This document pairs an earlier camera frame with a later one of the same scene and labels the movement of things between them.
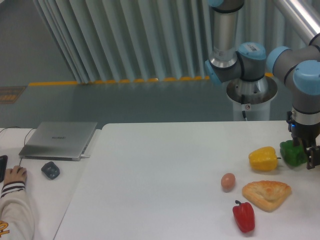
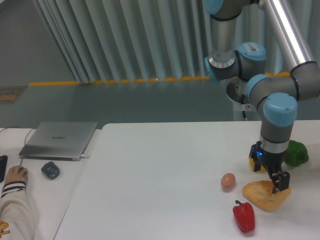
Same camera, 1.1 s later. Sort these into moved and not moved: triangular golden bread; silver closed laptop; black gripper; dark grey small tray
Moved: black gripper
Not moved: triangular golden bread; dark grey small tray; silver closed laptop
